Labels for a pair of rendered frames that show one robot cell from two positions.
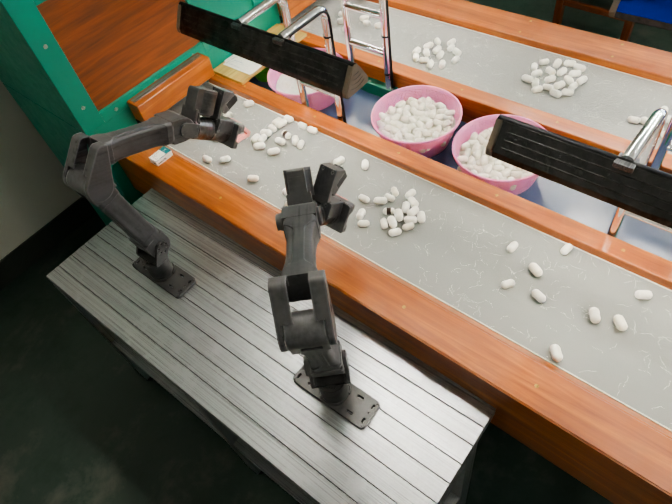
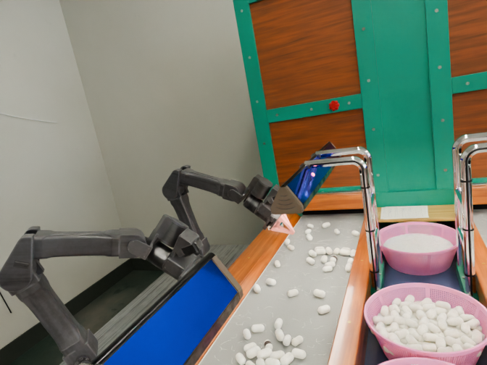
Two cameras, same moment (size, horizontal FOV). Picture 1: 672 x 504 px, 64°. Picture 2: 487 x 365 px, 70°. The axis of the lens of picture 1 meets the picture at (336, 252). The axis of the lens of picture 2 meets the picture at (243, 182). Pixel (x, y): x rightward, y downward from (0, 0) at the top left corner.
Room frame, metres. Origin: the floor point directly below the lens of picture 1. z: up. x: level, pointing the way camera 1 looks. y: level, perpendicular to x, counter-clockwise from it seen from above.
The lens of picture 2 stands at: (0.65, -0.82, 1.31)
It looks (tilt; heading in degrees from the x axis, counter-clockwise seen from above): 13 degrees down; 66
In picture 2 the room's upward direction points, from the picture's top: 11 degrees counter-clockwise
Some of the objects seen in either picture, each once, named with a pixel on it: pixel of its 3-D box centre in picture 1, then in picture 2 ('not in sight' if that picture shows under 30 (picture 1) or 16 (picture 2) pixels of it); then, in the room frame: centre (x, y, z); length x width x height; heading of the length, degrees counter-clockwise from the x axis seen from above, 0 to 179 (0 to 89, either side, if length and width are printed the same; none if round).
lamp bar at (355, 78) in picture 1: (261, 42); (313, 169); (1.29, 0.07, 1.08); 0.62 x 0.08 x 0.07; 40
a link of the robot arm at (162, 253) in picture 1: (150, 247); not in sight; (0.97, 0.47, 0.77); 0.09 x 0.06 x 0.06; 44
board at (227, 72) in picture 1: (260, 52); (414, 213); (1.77, 0.10, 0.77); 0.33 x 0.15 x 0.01; 130
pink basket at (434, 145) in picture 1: (416, 125); (425, 330); (1.26, -0.32, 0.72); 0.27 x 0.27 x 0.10
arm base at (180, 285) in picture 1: (158, 265); not in sight; (0.96, 0.47, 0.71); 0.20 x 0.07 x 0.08; 42
